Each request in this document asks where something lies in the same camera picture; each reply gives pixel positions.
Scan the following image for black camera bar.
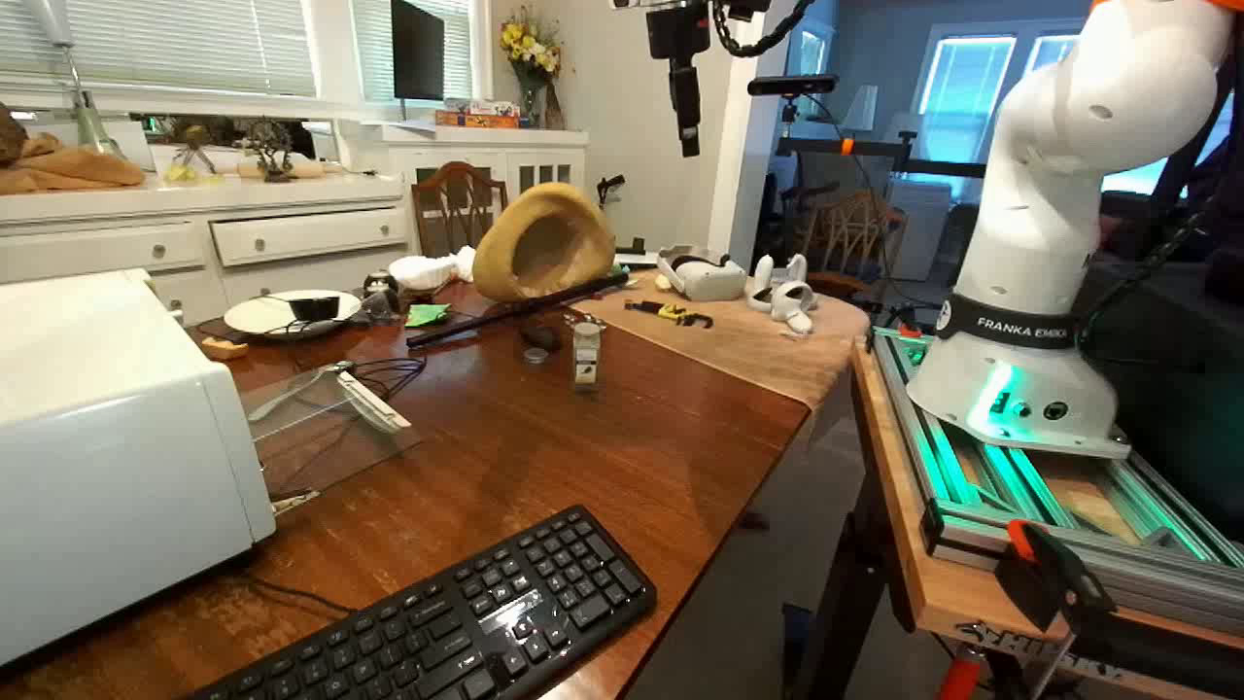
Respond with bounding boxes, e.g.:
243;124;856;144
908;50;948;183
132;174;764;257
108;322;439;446
747;72;838;102

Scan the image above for black item on plate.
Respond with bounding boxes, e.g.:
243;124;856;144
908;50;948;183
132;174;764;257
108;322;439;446
285;291;340;326

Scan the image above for white round plate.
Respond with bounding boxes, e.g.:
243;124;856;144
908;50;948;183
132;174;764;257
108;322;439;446
221;286;364;341

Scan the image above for yellow flowers in vase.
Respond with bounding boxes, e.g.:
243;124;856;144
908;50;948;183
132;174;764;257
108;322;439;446
496;13;568;133

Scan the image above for small glass jar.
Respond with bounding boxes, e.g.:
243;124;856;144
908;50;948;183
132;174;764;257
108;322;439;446
568;310;606;392

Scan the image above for white toaster oven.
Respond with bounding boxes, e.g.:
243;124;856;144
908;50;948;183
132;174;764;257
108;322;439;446
0;266;279;672

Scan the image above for black orange clamp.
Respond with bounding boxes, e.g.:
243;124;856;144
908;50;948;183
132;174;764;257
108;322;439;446
987;518;1244;700

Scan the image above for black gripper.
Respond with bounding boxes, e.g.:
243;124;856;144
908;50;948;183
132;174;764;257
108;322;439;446
641;0;716;160

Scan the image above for long black stick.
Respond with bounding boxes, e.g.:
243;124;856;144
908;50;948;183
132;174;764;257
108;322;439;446
404;270;632;349

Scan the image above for black flat monitor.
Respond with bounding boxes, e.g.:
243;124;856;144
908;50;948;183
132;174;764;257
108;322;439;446
387;0;445;104

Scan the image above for wooden robot cart top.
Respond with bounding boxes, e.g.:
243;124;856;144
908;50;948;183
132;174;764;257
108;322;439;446
848;341;1244;654

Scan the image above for black computer keyboard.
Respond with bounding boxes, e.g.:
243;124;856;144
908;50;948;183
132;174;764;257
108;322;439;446
191;501;660;700

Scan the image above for dark wooden chair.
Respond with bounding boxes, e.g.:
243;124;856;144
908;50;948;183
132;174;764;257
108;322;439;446
789;186;908;310

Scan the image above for tan table mat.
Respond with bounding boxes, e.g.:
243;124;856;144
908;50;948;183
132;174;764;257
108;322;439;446
568;270;870;411

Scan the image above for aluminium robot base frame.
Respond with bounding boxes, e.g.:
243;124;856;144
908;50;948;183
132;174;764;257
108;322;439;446
866;322;1244;638

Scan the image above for small black yellow item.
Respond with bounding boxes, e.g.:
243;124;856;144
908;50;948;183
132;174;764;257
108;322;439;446
621;297;720;332

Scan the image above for white VR controller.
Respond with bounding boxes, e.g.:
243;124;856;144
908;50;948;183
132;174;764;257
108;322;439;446
747;248;821;339

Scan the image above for wooden bowl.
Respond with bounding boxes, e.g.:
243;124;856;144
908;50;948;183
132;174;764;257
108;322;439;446
470;179;616;308

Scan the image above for metal spoon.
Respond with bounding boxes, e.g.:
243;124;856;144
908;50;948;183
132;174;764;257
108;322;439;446
243;358;418;441

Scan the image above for white VR headset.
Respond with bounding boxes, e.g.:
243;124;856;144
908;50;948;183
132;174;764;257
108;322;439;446
651;248;748;304

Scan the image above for white crumpled cloth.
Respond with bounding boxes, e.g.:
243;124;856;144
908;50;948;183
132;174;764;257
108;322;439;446
383;246;476;297

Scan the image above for wooden dining chair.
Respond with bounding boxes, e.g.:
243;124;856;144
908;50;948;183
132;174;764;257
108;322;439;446
406;160;513;261

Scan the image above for white drawer cabinet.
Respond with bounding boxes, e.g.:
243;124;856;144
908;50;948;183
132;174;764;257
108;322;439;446
0;170;418;326

